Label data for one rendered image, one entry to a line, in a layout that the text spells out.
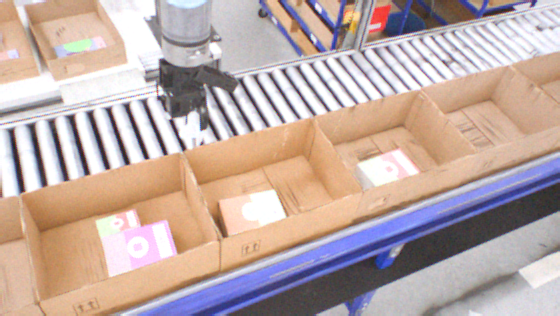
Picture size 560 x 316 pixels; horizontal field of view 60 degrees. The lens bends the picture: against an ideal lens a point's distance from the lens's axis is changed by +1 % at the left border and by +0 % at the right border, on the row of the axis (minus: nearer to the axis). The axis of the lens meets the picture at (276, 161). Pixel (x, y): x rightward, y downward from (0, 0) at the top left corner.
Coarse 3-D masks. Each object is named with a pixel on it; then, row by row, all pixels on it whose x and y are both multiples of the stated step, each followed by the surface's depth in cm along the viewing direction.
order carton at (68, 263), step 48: (48, 192) 117; (96, 192) 125; (144, 192) 133; (192, 192) 127; (48, 240) 125; (96, 240) 126; (192, 240) 129; (48, 288) 114; (96, 288) 103; (144, 288) 112
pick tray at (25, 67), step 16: (0, 16) 198; (16, 16) 201; (16, 32) 197; (0, 48) 189; (16, 48) 191; (0, 64) 172; (16, 64) 175; (32, 64) 178; (0, 80) 177; (16, 80) 180
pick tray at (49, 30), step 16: (48, 0) 198; (64, 0) 201; (80, 0) 205; (96, 0) 204; (32, 16) 199; (48, 16) 202; (64, 16) 206; (80, 16) 208; (96, 16) 209; (32, 32) 193; (48, 32) 199; (64, 32) 200; (80, 32) 201; (96, 32) 202; (112, 32) 198; (48, 48) 193; (112, 48) 184; (48, 64) 178; (64, 64) 179; (80, 64) 182; (96, 64) 186; (112, 64) 190
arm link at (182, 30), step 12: (168, 0) 83; (180, 0) 83; (192, 0) 83; (204, 0) 84; (168, 12) 85; (180, 12) 84; (192, 12) 85; (204, 12) 86; (168, 24) 87; (180, 24) 86; (192, 24) 86; (204, 24) 88; (168, 36) 88; (180, 36) 87; (192, 36) 88; (204, 36) 90
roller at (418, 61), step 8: (400, 48) 223; (408, 48) 220; (408, 56) 219; (416, 56) 217; (416, 64) 216; (424, 64) 213; (424, 72) 213; (432, 72) 210; (432, 80) 209; (440, 80) 207
